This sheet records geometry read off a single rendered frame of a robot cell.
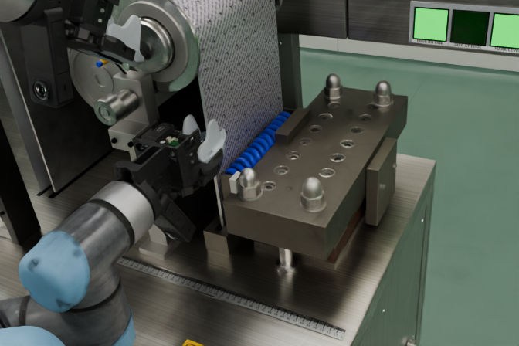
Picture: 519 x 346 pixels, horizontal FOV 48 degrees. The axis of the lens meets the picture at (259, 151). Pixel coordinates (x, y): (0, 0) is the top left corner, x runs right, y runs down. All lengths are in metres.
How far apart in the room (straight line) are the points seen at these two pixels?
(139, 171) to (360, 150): 0.38
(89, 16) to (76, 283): 0.29
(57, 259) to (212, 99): 0.34
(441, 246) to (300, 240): 1.55
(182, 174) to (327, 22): 0.44
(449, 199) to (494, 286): 0.50
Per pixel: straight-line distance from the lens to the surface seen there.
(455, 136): 3.00
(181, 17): 0.77
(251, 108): 0.95
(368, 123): 1.01
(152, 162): 0.72
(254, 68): 0.94
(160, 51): 0.79
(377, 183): 0.92
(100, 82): 0.93
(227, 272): 0.92
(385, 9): 1.01
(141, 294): 0.92
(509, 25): 0.97
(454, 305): 2.13
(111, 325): 0.72
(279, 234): 0.83
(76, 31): 0.69
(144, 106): 0.84
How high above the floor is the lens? 1.53
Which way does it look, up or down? 32 degrees down
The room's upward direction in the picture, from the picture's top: 6 degrees counter-clockwise
